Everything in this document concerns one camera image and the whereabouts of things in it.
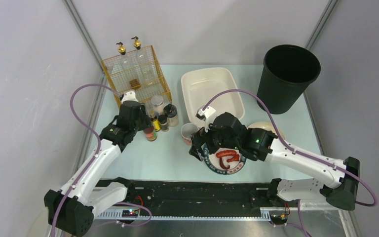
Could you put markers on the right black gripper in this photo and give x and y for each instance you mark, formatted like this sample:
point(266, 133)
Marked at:
point(201, 140)

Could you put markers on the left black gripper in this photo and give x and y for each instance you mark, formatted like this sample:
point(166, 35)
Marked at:
point(140, 121)

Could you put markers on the red label sauce bottle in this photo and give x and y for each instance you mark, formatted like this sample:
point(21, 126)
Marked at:
point(150, 133)

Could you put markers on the white lid spice jar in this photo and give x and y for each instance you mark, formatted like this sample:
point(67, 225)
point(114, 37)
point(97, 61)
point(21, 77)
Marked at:
point(158, 104)

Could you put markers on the dark sauce glass bottle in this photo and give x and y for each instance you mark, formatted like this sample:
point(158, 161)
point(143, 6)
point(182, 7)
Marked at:
point(122, 70)

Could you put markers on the clear glass oil bottle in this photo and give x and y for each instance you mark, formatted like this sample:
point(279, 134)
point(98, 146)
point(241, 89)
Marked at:
point(144, 61)

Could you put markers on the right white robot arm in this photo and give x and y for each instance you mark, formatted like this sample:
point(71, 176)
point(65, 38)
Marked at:
point(333, 180)

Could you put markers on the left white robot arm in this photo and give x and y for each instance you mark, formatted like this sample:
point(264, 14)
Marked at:
point(74, 207)

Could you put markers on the pink ceramic mug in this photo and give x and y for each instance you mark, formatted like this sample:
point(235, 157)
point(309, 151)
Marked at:
point(187, 131)

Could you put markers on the blue rimmed plate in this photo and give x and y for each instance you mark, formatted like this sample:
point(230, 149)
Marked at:
point(236, 162)

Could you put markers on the yellow label sauce bottle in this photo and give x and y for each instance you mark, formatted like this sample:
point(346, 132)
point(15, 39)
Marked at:
point(155, 122)

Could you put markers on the dark red sausage piece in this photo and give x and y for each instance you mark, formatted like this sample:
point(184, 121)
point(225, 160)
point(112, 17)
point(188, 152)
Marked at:
point(222, 165)

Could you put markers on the small black cap jar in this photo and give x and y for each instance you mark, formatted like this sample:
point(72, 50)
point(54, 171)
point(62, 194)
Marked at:
point(163, 121)

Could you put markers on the black lid spice jar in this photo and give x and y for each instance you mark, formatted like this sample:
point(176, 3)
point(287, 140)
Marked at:
point(172, 115)

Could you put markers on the white rectangular basin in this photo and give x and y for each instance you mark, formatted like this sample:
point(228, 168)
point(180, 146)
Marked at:
point(201, 85)

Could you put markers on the cream round plate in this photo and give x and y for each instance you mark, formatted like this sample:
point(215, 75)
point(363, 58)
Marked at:
point(268, 126)

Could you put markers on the black trash bin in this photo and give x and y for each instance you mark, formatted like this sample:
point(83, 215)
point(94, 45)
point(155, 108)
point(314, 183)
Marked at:
point(288, 71)

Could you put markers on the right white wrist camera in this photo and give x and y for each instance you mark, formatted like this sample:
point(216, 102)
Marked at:
point(206, 116)

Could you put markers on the yellow wire basket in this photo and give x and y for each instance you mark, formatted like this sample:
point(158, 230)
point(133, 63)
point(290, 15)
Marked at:
point(137, 70)

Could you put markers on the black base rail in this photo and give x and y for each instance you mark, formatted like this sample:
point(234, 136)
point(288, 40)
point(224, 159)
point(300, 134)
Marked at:
point(176, 200)

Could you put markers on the aluminium frame post left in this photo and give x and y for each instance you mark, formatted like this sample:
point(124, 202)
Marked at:
point(83, 31)

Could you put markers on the aluminium frame post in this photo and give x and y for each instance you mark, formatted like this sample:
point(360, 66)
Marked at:
point(330, 7)
point(83, 31)

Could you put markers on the aluminium frame post right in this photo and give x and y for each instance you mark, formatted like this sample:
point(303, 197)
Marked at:
point(330, 7)

